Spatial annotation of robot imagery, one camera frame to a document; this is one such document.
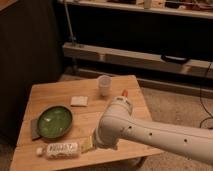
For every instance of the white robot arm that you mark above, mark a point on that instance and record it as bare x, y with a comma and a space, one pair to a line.
118, 123

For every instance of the orange carrot toy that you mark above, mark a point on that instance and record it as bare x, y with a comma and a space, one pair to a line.
125, 93

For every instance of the white square sponge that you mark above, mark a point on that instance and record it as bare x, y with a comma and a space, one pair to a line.
79, 101

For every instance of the metal stand pole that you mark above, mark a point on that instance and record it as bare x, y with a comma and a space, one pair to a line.
71, 37

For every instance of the small yellow block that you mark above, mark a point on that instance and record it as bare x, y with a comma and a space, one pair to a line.
87, 145

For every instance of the wooden table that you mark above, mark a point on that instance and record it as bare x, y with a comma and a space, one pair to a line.
85, 119

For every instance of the green round plate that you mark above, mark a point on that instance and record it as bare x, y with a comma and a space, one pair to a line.
54, 122

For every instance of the black device on shelf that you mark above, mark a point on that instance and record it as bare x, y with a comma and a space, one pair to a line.
176, 60

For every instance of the lying plastic water bottle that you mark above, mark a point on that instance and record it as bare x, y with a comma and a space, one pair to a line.
59, 150

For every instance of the long wooden bench shelf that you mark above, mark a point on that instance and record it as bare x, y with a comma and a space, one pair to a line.
96, 56

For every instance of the upper wooden shelf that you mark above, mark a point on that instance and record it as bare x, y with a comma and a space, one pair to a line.
128, 7

